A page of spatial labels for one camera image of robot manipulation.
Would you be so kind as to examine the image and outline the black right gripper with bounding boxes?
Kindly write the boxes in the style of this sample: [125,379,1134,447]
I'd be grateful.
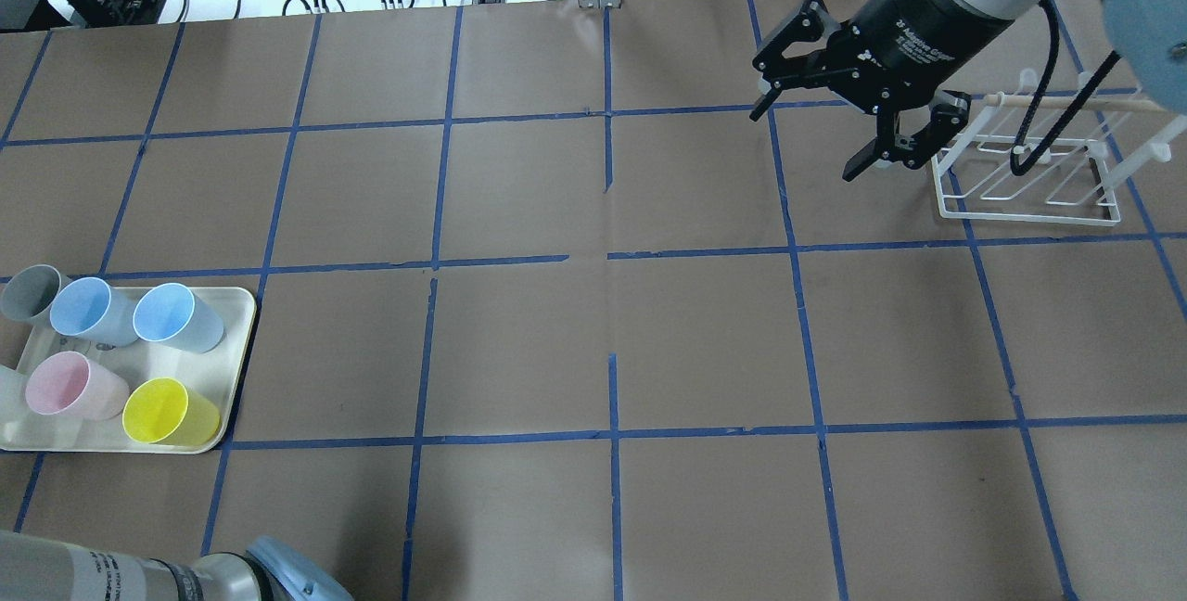
[749,0,1016,183]

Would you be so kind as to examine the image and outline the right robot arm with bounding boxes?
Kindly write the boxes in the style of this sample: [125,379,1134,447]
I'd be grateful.
[749,0,1183,181]

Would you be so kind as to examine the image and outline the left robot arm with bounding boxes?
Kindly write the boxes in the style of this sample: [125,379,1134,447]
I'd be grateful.
[1,531,353,600]

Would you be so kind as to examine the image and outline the light blue cup near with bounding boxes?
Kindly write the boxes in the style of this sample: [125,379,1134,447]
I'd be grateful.
[133,283,226,354]

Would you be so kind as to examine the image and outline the light blue cup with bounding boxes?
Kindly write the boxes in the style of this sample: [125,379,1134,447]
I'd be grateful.
[47,278,139,347]
[133,283,226,354]

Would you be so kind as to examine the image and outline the yellow plastic cup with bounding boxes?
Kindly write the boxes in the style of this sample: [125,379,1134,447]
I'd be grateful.
[121,377,223,447]

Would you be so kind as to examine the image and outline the light blue cup far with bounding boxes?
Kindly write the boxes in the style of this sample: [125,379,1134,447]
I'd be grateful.
[47,278,139,347]

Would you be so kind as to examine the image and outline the pink plastic cup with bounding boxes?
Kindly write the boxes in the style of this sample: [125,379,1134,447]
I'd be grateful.
[24,352,131,422]

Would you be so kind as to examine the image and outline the grey plastic cup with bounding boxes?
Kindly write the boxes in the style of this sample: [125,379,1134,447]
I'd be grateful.
[1,264,72,327]

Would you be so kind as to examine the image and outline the cream plastic tray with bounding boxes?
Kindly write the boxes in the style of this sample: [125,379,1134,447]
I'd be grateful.
[1,287,256,454]

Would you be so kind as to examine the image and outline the black camera cable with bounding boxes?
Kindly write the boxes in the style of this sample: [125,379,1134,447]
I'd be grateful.
[1009,0,1123,177]

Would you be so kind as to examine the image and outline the white wire cup rack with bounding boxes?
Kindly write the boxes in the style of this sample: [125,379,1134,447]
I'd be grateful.
[932,69,1186,226]

